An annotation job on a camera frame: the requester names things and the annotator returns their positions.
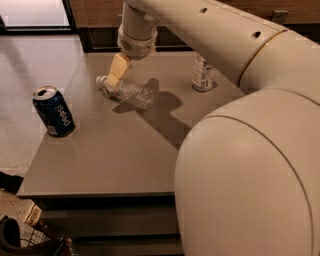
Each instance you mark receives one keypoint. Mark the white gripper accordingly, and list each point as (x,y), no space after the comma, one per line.
(137,46)

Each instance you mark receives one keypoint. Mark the clear water bottle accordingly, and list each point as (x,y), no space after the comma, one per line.
(128,92)

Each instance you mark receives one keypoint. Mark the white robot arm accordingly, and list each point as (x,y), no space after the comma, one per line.
(247,175)

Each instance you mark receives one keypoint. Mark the water bottle with white label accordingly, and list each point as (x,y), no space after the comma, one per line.
(203,74)

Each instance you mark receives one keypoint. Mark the blue Pepsi can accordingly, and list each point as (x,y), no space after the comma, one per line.
(53,111)

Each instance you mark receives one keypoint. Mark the grey drawer cabinet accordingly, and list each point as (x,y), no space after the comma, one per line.
(117,156)

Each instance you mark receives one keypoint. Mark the black shoe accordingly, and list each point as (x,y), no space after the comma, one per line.
(10,183)

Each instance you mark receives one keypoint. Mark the upper grey drawer front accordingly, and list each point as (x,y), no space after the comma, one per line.
(112,222)

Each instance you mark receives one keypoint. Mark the grey drawer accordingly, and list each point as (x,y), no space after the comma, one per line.
(129,247)
(112,222)

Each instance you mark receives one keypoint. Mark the tan snack packet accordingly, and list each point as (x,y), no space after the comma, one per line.
(33,215)

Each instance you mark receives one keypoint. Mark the lower grey drawer front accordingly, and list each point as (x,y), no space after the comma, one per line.
(129,247)

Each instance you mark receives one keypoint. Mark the right metal wall bracket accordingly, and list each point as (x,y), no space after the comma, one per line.
(279,16)

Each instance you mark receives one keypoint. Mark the wire basket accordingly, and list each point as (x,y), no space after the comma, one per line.
(32,237)

